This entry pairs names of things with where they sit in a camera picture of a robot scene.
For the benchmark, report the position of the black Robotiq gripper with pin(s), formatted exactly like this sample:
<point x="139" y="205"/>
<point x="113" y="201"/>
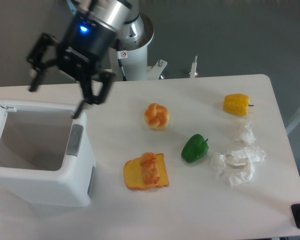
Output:
<point x="85" y="47"/>

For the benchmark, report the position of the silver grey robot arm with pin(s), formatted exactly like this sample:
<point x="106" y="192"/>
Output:
<point x="95" y="90"/>

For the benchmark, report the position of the white plastic trash can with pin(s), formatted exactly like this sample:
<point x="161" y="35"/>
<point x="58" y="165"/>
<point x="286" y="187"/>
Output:
<point x="45" y="154"/>

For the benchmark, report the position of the knotted bread roll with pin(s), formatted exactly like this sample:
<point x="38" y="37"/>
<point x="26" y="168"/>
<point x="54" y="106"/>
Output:
<point x="157" y="117"/>

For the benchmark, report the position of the toast bread slice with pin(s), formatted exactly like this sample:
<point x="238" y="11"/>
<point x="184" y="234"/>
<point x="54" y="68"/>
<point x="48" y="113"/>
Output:
<point x="133" y="176"/>

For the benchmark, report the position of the long croissant bread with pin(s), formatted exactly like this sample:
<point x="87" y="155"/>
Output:
<point x="149" y="169"/>

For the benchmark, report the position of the green bell pepper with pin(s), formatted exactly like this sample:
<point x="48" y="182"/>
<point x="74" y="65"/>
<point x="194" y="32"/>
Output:
<point x="195" y="148"/>

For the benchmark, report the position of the yellow bell pepper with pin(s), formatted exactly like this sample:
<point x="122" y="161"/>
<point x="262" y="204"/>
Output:
<point x="237" y="104"/>

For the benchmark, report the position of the crumpled white tissue small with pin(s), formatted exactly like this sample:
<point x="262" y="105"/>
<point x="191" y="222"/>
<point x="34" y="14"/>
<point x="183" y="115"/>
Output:
<point x="217" y="162"/>

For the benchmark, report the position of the crumpled white tissue upper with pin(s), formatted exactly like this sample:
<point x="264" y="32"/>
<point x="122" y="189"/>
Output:
<point x="244" y="134"/>

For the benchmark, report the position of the crumpled white tissue large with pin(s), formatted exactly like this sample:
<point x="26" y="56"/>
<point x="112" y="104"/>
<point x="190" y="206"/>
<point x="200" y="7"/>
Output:
<point x="243" y="162"/>

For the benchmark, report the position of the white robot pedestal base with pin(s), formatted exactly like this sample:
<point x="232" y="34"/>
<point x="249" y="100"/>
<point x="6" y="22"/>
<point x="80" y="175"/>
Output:
<point x="129" y="53"/>

